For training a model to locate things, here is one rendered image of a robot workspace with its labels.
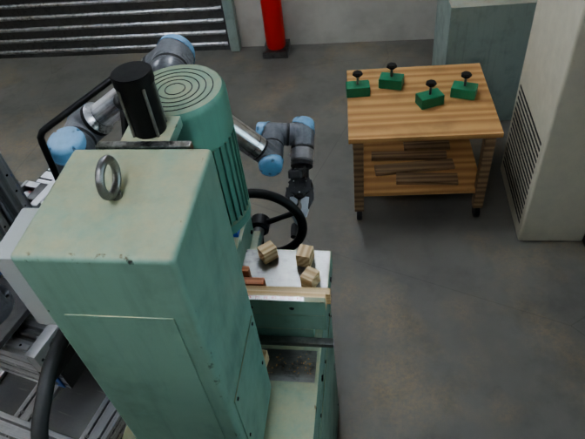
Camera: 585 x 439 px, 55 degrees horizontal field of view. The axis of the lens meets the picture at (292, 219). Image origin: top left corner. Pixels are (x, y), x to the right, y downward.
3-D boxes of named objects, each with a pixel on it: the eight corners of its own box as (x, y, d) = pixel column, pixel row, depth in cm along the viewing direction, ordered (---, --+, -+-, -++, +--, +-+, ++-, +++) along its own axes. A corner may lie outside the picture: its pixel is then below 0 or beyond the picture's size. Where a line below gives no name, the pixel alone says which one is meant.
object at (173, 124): (190, 150, 93) (164, 57, 81) (178, 181, 88) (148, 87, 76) (144, 150, 94) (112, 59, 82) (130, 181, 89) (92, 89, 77)
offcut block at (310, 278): (300, 286, 140) (299, 276, 137) (309, 275, 142) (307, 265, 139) (312, 291, 139) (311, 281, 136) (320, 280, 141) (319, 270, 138)
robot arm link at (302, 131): (289, 124, 190) (314, 124, 190) (287, 153, 187) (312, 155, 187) (290, 113, 182) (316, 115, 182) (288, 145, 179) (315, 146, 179)
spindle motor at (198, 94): (257, 186, 123) (233, 60, 101) (244, 246, 111) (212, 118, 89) (181, 186, 126) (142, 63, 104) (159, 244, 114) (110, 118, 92)
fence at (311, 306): (326, 311, 134) (325, 297, 130) (326, 316, 133) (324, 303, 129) (93, 302, 143) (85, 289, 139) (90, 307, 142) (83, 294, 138)
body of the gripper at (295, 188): (313, 202, 183) (315, 168, 186) (311, 194, 175) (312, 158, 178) (291, 202, 184) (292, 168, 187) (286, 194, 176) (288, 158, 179)
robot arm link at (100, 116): (50, 140, 178) (168, 46, 154) (63, 113, 189) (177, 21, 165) (80, 164, 185) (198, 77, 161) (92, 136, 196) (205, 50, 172)
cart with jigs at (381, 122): (466, 147, 310) (482, 41, 265) (485, 220, 271) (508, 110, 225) (347, 152, 317) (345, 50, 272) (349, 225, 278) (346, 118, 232)
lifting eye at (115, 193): (129, 182, 78) (114, 145, 73) (115, 212, 73) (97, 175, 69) (118, 182, 78) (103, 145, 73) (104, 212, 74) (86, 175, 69)
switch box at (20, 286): (97, 275, 93) (59, 206, 81) (74, 326, 86) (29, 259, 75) (63, 274, 94) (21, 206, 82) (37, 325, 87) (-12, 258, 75)
